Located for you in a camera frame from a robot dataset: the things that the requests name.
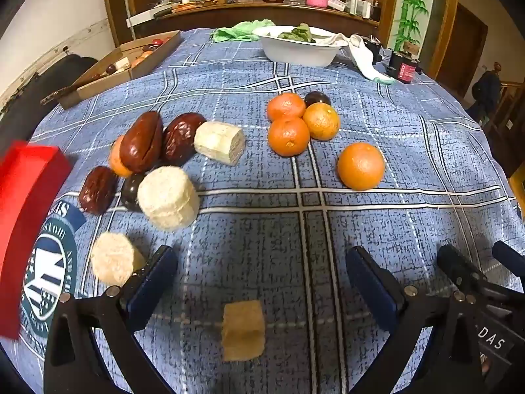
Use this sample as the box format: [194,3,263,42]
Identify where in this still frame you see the wooden door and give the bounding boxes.
[435,2,489,99]

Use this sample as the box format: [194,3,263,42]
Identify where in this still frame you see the wooden cabinet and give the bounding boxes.
[100,0,400,47]

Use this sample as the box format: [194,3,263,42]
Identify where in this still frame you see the large white cylinder chunk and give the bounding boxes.
[137,166,200,231]

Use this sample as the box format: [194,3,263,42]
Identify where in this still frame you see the small black device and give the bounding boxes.
[361,35,384,64]

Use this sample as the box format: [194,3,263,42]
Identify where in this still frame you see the blue plaid tablecloth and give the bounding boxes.
[18,28,518,394]

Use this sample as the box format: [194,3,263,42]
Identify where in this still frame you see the dark plum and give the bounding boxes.
[121,172,145,213]
[304,91,332,108]

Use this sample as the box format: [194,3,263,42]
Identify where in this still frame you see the small tangerine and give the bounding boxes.
[109,135,133,178]

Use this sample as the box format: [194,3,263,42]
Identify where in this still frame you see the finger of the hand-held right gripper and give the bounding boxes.
[491,240,525,274]
[437,244,506,297]

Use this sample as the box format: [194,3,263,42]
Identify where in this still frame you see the white sock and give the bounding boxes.
[320,33,396,86]

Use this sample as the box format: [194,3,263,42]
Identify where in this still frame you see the black and red device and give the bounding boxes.
[388,49,423,85]

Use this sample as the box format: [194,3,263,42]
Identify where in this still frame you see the wrinkled red date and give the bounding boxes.
[161,112,207,167]

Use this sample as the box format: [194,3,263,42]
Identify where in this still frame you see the tan cube chunk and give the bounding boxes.
[221,299,265,362]

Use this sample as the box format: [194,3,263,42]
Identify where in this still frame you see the white bowl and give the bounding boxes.
[252,26,342,67]

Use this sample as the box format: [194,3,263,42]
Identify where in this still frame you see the green cloth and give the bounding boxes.
[211,19,276,42]

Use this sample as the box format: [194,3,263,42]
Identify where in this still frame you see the large orange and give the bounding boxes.
[337,142,386,191]

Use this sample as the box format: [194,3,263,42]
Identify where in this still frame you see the bamboo wall decal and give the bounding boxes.
[400,0,431,48]

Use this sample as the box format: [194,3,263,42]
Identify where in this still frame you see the large glossy red date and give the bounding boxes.
[120,111,164,174]

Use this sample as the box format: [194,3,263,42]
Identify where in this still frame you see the small white cylinder chunk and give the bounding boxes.
[90,232,147,287]

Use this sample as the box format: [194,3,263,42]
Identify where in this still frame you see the yellowish orange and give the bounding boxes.
[303,102,341,141]

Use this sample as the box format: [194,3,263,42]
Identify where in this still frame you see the black sofa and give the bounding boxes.
[8,55,99,111]

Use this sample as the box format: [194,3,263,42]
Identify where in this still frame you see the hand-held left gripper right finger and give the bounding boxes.
[345,245,484,394]

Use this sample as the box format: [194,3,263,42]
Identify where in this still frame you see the cardboard box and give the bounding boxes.
[40,30,182,110]

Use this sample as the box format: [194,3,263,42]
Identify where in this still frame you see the green leaves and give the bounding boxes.
[279,23,316,44]

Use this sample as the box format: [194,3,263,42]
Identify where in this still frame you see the reddish tangerine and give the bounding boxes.
[268,117,311,157]
[266,93,306,123]

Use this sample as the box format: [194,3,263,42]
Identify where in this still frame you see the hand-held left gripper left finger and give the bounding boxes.
[43,245,179,394]

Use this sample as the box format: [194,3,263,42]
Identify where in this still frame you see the small red date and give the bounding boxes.
[79,166,119,215]

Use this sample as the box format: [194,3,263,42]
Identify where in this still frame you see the red tray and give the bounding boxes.
[0,140,74,340]

